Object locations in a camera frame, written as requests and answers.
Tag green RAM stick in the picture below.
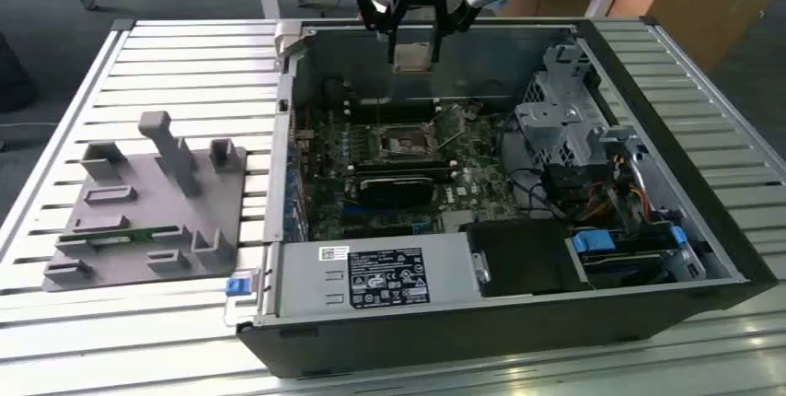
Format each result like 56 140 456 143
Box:
88 225 183 248

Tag grey case latch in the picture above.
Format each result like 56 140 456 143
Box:
272 20 317 59

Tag hard disk in blue carrier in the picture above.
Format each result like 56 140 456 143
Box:
567 226 674 285

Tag silver drive cage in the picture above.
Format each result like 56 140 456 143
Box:
512 43 638 169

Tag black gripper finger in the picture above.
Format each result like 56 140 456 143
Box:
349 0 407 64
430 0 486 64

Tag metal wire locking lever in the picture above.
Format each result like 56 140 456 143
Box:
439 125 470 148

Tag black bin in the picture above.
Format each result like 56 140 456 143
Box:
0 31 36 114

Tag green motherboard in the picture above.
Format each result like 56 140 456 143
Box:
291 103 532 240

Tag CPU socket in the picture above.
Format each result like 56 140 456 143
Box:
375 123 442 158

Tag wooden cabinet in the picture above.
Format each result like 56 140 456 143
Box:
647 0 786 73

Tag silver power supply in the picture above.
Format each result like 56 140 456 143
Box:
269 232 486 323

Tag black open PC case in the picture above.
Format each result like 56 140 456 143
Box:
236 17 780 381

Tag orange yellow power wires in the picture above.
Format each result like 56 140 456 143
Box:
586 186 651 222

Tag silver square CPU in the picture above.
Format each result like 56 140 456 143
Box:
392 43 435 75

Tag black graphics card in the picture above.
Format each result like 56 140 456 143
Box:
355 177 438 209

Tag grey parts rack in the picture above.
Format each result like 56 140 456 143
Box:
39 110 251 294

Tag silver chipset heatsink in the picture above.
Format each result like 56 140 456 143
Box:
440 210 478 227

